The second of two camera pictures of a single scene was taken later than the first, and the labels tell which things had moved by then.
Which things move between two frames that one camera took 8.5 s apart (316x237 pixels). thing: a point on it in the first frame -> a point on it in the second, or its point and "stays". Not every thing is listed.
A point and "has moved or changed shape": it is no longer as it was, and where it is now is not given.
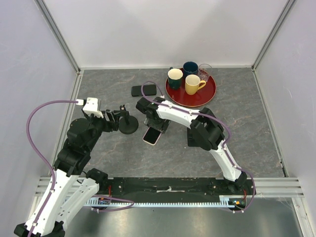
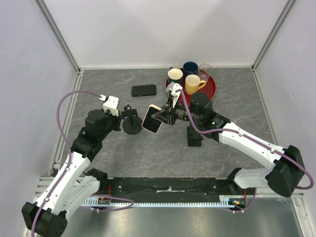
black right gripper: [162, 127] -> [170, 119]
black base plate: [179, 187] stays
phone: [151, 136] has moved or changed shape
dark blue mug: [189, 68] stays
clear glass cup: [204, 71] stays
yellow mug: [192, 84] stays
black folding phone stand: [192, 137] stays
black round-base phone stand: [128, 124] has moved or changed shape
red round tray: [180, 98] stays
